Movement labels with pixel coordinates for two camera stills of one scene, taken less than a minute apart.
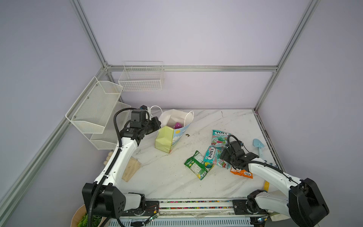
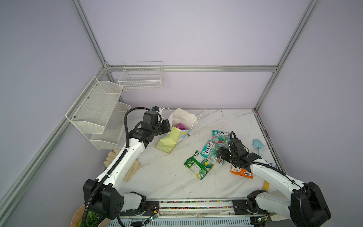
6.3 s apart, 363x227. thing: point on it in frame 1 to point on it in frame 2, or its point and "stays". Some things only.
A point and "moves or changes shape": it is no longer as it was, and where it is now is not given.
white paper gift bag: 174,125 moves or changes shape
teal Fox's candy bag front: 212,155 moves or changes shape
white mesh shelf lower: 109,139 stays
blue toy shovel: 258,144 stays
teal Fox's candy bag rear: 220,138 stays
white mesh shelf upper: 90,111 stays
